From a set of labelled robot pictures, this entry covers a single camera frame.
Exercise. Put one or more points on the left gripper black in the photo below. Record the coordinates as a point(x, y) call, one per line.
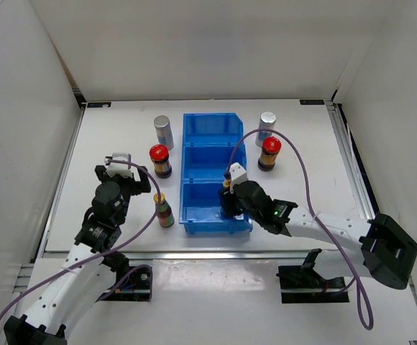
point(138, 186)

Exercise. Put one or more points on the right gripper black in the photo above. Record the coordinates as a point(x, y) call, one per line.
point(226, 198)

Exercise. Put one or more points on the yellow-cap sauce bottle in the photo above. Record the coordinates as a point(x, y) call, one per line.
point(226, 184)
point(164, 211)

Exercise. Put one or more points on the red-lid sauce jar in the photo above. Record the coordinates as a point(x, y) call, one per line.
point(160, 158)
point(271, 147)

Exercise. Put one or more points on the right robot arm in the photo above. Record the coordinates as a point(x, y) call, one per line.
point(378, 248)

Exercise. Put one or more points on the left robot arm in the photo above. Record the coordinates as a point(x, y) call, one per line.
point(93, 270)

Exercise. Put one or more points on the blue bin near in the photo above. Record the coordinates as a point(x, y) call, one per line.
point(200, 210)

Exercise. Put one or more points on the blue bin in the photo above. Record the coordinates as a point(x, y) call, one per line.
point(204, 164)
point(212, 129)
point(200, 210)

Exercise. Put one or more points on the blue bin middle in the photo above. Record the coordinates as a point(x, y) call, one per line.
point(204, 164)

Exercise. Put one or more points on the left silver-capped spice shaker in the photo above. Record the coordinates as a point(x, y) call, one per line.
point(164, 131)

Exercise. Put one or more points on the silver-capped spice shaker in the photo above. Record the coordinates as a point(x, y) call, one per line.
point(267, 122)
point(164, 131)

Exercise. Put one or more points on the blue bin far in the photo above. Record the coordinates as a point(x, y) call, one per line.
point(212, 129)

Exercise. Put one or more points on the left black corner label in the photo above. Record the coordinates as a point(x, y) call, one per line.
point(99, 105)

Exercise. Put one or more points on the black corner label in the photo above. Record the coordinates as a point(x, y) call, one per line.
point(311, 102)
point(99, 105)

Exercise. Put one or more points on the right silver-capped spice shaker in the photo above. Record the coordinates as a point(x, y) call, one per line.
point(267, 122)

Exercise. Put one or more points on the right black corner label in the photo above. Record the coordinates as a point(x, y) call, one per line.
point(311, 102)

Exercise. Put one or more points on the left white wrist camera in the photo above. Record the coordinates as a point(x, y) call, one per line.
point(117, 164)

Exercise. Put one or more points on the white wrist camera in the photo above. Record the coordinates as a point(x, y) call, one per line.
point(117, 164)
point(236, 174)

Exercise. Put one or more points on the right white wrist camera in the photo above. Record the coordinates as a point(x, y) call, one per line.
point(236, 174)

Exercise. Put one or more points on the aluminium table edge rail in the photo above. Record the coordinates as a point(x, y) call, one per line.
point(192, 255)

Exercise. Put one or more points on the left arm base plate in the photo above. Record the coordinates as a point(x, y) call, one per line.
point(133, 284)

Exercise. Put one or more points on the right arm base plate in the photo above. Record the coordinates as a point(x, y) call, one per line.
point(304, 286)

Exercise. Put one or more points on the right side aluminium rail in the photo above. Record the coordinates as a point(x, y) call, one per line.
point(358, 178)

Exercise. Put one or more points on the left side aluminium rail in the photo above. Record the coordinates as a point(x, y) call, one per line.
point(26, 269)

